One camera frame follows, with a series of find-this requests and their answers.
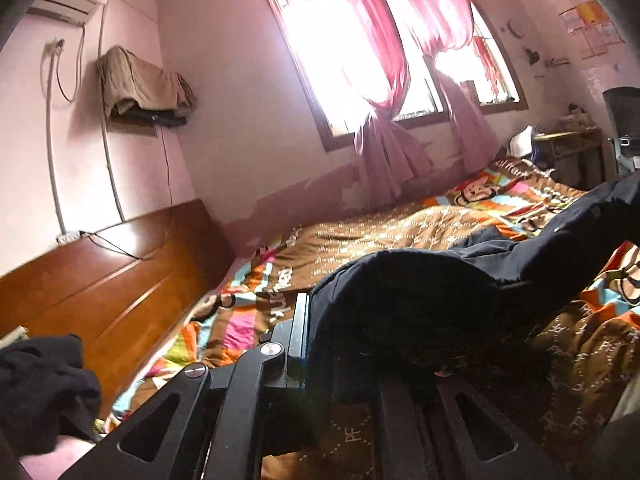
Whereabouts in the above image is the wide pink curtain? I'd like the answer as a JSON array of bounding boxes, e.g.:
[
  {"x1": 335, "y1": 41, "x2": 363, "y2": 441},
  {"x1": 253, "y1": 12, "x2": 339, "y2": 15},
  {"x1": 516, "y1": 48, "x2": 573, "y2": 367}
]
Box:
[{"x1": 255, "y1": 0, "x2": 437, "y2": 202}]

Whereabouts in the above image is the dark cloth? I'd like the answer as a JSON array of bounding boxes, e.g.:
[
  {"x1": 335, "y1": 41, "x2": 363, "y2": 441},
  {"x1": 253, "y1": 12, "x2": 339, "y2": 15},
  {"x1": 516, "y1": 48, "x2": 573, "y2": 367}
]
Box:
[{"x1": 0, "y1": 334, "x2": 104, "y2": 461}]

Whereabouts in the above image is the white air conditioner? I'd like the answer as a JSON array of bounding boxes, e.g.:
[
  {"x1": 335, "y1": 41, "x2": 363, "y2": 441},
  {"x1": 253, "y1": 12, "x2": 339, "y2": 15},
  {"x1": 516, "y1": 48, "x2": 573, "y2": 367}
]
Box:
[{"x1": 26, "y1": 0, "x2": 102, "y2": 27}]

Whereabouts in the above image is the colourful printed blanket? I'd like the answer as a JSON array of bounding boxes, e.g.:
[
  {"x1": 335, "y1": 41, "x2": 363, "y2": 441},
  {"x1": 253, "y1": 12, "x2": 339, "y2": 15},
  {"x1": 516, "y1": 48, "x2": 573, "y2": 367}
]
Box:
[{"x1": 95, "y1": 157, "x2": 640, "y2": 480}]

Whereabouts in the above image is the black wall shelf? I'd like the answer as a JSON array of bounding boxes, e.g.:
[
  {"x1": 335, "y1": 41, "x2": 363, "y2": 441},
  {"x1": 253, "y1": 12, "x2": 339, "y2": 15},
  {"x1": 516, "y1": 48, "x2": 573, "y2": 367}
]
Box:
[{"x1": 110, "y1": 105, "x2": 189, "y2": 129}]

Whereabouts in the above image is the window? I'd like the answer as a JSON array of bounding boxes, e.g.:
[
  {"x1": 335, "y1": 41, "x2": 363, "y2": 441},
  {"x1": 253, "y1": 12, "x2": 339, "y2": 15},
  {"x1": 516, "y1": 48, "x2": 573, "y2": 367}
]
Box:
[{"x1": 250, "y1": 0, "x2": 530, "y2": 153}]

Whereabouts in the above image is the white cable loop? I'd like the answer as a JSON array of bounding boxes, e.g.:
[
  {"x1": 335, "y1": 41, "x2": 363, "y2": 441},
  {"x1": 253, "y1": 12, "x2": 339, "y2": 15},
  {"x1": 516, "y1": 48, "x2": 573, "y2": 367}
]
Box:
[{"x1": 54, "y1": 25, "x2": 87, "y2": 104}]

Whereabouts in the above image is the white wall pipe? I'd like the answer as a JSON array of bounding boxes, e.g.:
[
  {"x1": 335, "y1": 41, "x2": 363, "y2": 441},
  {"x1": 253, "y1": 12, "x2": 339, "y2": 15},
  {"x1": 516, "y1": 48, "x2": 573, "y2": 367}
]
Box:
[
  {"x1": 99, "y1": 4, "x2": 127, "y2": 224},
  {"x1": 45, "y1": 39, "x2": 68, "y2": 234}
]

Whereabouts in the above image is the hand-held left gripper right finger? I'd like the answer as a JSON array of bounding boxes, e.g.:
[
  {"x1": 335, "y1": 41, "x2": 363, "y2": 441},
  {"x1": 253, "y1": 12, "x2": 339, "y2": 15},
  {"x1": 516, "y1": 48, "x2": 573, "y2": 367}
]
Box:
[{"x1": 375, "y1": 380, "x2": 576, "y2": 480}]

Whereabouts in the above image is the brown cloth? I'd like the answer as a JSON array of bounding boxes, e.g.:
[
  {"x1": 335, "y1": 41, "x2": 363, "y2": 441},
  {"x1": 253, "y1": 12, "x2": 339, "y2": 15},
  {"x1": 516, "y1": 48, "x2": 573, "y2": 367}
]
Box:
[{"x1": 96, "y1": 46, "x2": 197, "y2": 121}]

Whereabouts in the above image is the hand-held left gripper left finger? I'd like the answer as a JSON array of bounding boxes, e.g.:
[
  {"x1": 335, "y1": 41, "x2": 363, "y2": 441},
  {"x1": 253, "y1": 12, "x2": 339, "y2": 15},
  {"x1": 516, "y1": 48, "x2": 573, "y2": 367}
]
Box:
[{"x1": 57, "y1": 292, "x2": 321, "y2": 480}]

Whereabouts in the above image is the dark navy padded jacket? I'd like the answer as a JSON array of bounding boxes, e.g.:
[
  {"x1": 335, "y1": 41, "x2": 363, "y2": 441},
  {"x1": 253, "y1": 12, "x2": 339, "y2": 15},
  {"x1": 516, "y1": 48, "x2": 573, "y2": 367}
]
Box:
[{"x1": 305, "y1": 170, "x2": 640, "y2": 386}]

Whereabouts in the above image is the narrow pink curtain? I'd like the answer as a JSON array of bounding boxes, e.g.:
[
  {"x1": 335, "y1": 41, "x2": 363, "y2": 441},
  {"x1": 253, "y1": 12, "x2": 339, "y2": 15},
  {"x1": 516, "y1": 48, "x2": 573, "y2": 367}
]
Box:
[{"x1": 365, "y1": 0, "x2": 502, "y2": 172}]

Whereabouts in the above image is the wooden headboard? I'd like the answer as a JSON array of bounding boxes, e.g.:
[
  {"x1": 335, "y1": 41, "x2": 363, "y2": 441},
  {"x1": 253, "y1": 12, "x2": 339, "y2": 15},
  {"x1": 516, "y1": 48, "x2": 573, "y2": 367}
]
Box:
[{"x1": 0, "y1": 199, "x2": 236, "y2": 413}]

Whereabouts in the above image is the white bag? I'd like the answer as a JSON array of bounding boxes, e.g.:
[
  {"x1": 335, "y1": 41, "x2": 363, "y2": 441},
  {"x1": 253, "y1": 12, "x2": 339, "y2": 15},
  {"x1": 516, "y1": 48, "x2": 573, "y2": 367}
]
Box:
[{"x1": 505, "y1": 126, "x2": 537, "y2": 159}]

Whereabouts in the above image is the office chair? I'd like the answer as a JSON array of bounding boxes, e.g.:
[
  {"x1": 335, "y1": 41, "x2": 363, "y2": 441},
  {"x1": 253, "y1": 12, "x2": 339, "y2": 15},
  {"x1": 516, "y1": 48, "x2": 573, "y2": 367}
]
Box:
[{"x1": 602, "y1": 87, "x2": 640, "y2": 177}]

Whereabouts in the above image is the black cable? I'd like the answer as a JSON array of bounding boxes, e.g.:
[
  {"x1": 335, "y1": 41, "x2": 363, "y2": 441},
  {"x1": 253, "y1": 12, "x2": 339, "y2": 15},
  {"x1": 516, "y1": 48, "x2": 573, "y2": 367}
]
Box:
[{"x1": 80, "y1": 125, "x2": 175, "y2": 262}]

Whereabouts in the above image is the pink cloth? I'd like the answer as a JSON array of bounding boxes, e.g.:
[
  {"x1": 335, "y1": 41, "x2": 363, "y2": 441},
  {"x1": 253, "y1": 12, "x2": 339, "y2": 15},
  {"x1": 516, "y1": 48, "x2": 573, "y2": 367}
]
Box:
[{"x1": 20, "y1": 436, "x2": 101, "y2": 480}]

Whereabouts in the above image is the cluttered desk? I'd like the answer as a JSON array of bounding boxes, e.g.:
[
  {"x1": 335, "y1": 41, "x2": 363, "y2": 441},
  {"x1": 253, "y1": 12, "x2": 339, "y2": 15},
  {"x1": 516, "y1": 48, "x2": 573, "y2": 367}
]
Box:
[{"x1": 532, "y1": 127, "x2": 607, "y2": 192}]

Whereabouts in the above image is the wall poster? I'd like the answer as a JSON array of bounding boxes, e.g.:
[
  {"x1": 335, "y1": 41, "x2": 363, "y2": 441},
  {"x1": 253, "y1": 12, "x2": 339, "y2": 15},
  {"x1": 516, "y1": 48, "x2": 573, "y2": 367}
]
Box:
[{"x1": 549, "y1": 0, "x2": 624, "y2": 59}]

